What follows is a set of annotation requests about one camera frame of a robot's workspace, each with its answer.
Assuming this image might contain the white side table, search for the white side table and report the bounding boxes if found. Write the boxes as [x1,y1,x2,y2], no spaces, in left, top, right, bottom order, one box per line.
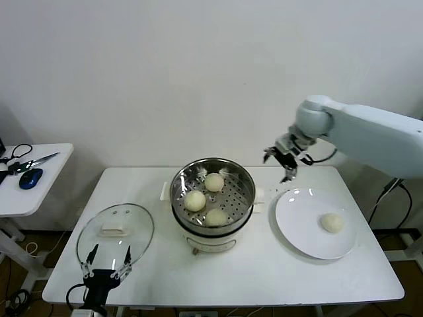
[0,143,74,291]

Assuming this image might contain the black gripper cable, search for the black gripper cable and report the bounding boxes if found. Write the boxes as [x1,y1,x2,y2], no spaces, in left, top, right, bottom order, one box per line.
[65,283,89,310]
[299,148,338,164]

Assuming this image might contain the blue black computer mouse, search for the blue black computer mouse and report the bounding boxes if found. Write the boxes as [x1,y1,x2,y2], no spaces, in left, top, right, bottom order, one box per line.
[19,168,44,190]

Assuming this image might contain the round glass pot lid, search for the round glass pot lid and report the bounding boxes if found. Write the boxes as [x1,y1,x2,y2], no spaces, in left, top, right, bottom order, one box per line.
[76,203,155,271]

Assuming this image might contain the black handled scissors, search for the black handled scissors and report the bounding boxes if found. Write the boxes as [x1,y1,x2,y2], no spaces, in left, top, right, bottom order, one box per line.
[0,144,61,184]

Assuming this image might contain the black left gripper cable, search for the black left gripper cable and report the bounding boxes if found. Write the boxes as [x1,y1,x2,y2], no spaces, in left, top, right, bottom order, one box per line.
[65,283,89,310]

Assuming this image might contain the stainless perforated steamer basket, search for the stainless perforated steamer basket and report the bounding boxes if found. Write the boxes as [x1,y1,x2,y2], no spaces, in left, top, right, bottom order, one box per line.
[160,157,266,236]

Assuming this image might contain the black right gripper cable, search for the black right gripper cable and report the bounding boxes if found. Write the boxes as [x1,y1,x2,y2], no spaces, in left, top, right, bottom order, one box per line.
[299,148,338,164]

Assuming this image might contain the black power adapter cable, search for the black power adapter cable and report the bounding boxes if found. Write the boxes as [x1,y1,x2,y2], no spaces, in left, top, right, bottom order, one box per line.
[367,178,412,229]

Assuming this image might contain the white round plate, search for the white round plate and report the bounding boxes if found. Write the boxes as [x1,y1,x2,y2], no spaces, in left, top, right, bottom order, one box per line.
[274,188,358,260]

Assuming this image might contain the white steamed baozi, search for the white steamed baozi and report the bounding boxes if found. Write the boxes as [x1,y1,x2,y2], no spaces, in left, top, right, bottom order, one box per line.
[205,207,229,227]
[319,213,345,234]
[184,190,206,212]
[204,172,225,193]

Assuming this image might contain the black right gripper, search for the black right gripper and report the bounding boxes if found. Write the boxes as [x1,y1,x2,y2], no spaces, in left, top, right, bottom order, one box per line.
[262,146,300,184]

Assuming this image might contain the white electric cooker pot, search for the white electric cooker pot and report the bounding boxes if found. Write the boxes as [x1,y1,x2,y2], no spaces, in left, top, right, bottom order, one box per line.
[171,197,262,256]

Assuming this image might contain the white coiled floor cord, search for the white coiled floor cord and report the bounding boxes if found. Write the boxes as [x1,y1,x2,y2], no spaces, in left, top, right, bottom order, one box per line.
[25,230,67,258]

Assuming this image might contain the black floor cables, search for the black floor cables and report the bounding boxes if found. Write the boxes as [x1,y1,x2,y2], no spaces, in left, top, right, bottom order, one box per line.
[6,289,32,312]

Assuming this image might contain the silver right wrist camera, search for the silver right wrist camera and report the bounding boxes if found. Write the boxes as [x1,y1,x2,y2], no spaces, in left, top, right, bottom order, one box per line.
[276,133,300,155]

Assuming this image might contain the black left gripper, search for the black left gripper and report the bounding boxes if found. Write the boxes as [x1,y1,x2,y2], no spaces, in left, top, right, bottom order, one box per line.
[81,243,134,310]

